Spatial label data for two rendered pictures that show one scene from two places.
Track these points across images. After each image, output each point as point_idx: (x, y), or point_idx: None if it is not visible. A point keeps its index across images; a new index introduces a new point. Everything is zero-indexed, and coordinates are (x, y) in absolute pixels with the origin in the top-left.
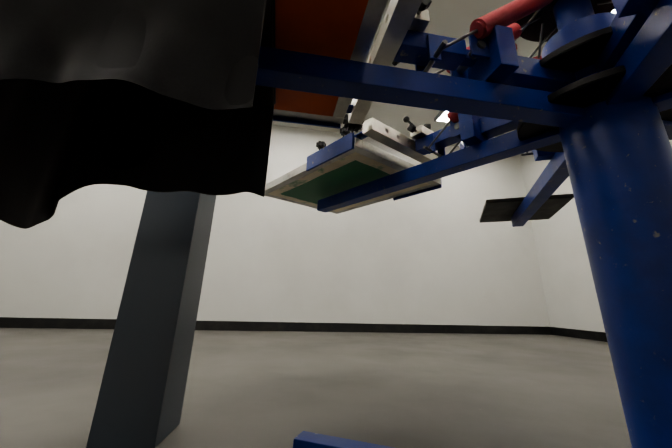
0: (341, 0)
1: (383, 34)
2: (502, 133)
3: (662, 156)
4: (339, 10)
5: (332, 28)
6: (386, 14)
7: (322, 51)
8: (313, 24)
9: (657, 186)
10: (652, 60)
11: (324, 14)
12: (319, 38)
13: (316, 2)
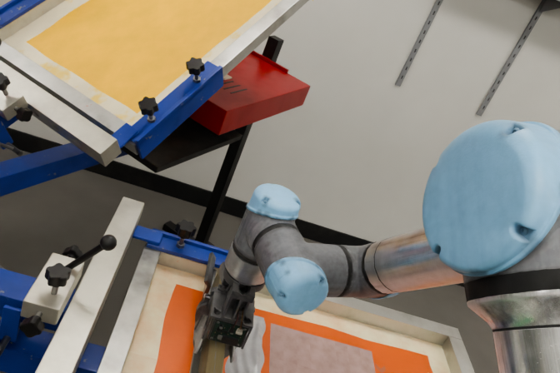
0: (169, 305)
1: (102, 309)
2: None
3: None
4: (167, 313)
5: (166, 330)
6: (109, 286)
7: (165, 359)
8: (186, 335)
9: None
10: None
11: (179, 322)
12: (174, 345)
13: (190, 316)
